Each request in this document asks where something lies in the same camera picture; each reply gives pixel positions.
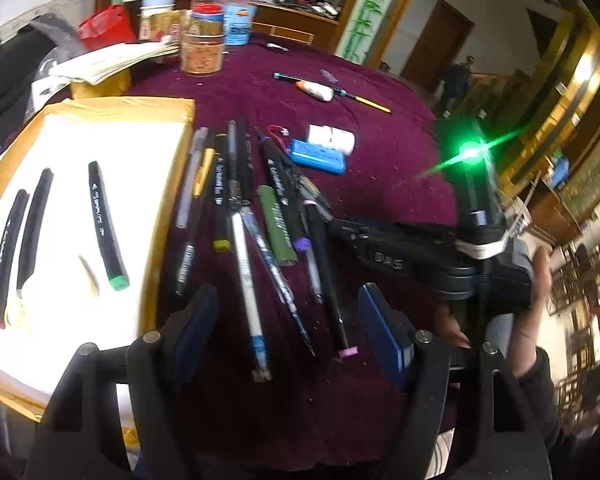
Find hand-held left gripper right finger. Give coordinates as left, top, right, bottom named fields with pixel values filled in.
left=357, top=282, right=553, bottom=480

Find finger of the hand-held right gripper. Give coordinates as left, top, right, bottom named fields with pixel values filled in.
left=327, top=216, right=457, bottom=252

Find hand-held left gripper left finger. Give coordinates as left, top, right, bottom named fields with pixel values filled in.
left=22, top=282, right=220, bottom=480

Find pile of pens and markers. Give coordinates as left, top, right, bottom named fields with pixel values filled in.
left=174, top=117, right=353, bottom=383

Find blue battery pack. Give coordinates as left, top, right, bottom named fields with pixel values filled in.
left=267, top=125, right=349, bottom=177

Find black marker green cap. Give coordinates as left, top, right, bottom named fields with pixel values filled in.
left=87, top=161, right=131, bottom=291

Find plain black marker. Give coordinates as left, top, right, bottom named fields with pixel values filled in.
left=16, top=167, right=55, bottom=293

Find black marker red cap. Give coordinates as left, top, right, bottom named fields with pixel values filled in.
left=0, top=189, right=30, bottom=330

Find golden cardboard box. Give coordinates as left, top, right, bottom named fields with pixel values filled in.
left=0, top=96, right=197, bottom=423

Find person's right forearm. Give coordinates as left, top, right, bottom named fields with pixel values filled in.
left=512, top=347, right=588, bottom=466

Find person's right hand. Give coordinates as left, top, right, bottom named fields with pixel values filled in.
left=435, top=247, right=553, bottom=378

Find purple velvet tablecloth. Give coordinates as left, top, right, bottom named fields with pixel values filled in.
left=45, top=32, right=483, bottom=473

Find white pill bottle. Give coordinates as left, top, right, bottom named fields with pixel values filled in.
left=307, top=124, right=357, bottom=156

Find black and yellow pen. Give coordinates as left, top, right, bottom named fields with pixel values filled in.
left=273, top=72, right=392, bottom=114

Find wooden chairs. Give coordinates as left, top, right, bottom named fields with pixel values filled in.
left=550, top=237, right=600, bottom=413

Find small white bottle orange cap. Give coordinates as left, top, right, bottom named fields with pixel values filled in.
left=296, top=80, right=335, bottom=102

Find cream curved item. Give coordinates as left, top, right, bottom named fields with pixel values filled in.
left=5, top=255, right=102, bottom=332

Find brown wooden door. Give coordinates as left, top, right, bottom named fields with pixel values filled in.
left=399, top=0, right=476, bottom=97

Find wooden cabinet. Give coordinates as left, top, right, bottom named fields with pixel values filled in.
left=95, top=0, right=383, bottom=56

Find assorted small tools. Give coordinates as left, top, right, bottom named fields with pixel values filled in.
left=257, top=0, right=342, bottom=20

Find clear jar orange contents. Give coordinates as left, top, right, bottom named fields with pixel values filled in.
left=180, top=32, right=227, bottom=77

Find large clear jar blue label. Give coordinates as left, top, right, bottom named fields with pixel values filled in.
left=215, top=0, right=259, bottom=47

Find jar with red lid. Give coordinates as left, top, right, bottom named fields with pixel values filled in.
left=189, top=3, right=225, bottom=37

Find stack of papers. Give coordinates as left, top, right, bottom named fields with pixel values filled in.
left=49, top=40, right=182, bottom=87

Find black bag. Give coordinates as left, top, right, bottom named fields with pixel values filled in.
left=0, top=14, right=87, bottom=153

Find printed carton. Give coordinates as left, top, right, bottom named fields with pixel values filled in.
left=139, top=6, right=182, bottom=44

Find red bag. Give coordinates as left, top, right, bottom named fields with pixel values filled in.
left=78, top=4, right=134, bottom=52

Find bamboo wall scroll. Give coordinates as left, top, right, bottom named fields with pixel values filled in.
left=339, top=0, right=412, bottom=64

